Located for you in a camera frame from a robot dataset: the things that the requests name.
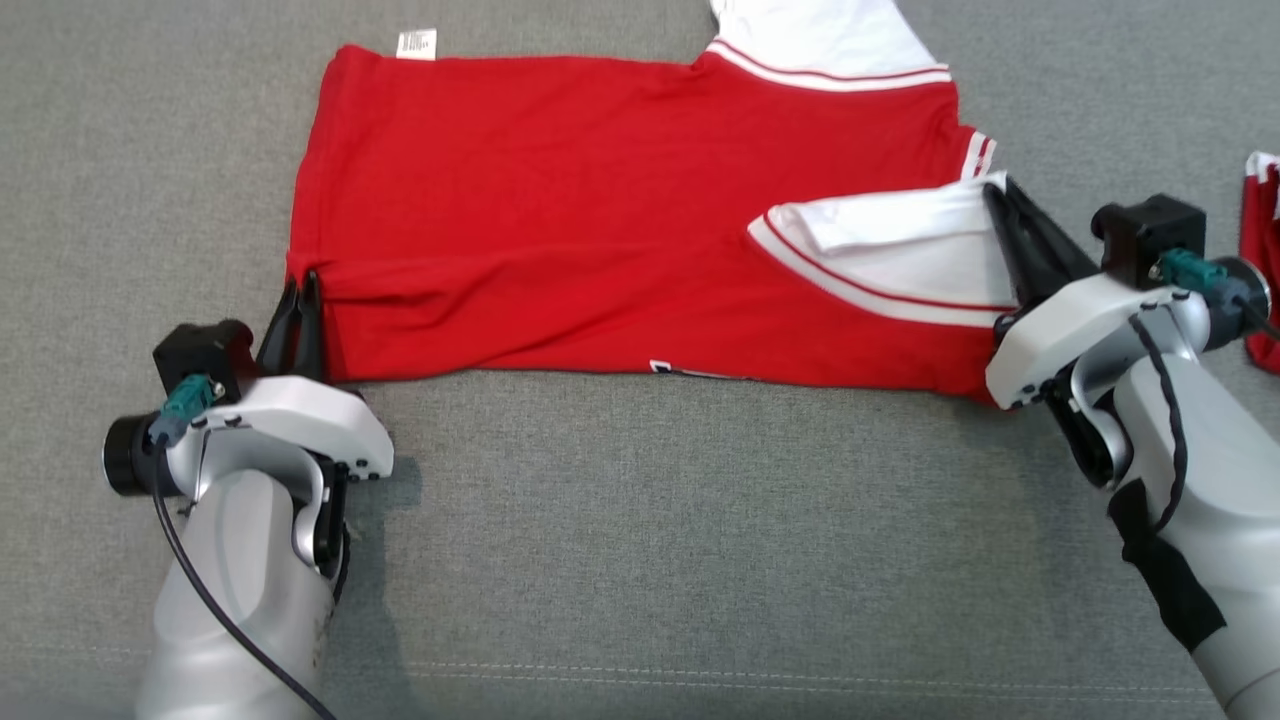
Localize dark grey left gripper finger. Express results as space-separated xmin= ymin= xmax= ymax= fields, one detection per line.
xmin=257 ymin=278 xmax=299 ymax=379
xmin=296 ymin=270 xmax=327 ymax=384

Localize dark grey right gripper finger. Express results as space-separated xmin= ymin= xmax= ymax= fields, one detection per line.
xmin=981 ymin=183 xmax=1043 ymax=307
xmin=1004 ymin=177 xmax=1102 ymax=293

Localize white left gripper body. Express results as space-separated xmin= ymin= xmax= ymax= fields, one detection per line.
xmin=164 ymin=376 xmax=395 ymax=498

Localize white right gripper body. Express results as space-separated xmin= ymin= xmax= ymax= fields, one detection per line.
xmin=984 ymin=271 xmax=1212 ymax=412

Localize red shorts with white stripe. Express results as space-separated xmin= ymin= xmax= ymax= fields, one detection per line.
xmin=1238 ymin=150 xmax=1280 ymax=377

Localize red jersey with white sleeves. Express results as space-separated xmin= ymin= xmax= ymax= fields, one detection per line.
xmin=287 ymin=0 xmax=1023 ymax=407

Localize black left camera cable teal plug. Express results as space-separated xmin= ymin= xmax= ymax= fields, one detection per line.
xmin=147 ymin=374 xmax=339 ymax=720

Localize black camera cable teal plug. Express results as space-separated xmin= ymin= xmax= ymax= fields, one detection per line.
xmin=147 ymin=374 xmax=339 ymax=720
xmin=1157 ymin=249 xmax=1280 ymax=338

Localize black right camera cable teal plug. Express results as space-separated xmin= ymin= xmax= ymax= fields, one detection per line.
xmin=1157 ymin=249 xmax=1280 ymax=338

